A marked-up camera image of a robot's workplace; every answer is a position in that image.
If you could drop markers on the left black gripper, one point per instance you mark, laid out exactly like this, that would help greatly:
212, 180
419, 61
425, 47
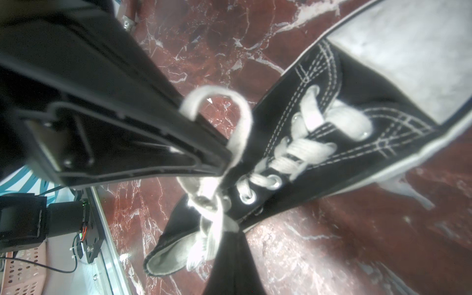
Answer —
82, 103

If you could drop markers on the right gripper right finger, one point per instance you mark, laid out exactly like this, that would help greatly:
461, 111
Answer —
248, 280

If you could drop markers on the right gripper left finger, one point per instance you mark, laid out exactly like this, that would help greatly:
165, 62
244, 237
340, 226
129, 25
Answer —
223, 278

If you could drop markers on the black white canvas sneaker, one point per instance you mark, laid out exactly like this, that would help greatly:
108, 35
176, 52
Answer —
375, 95

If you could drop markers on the pink perforated basket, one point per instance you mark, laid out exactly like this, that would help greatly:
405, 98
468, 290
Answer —
20, 278

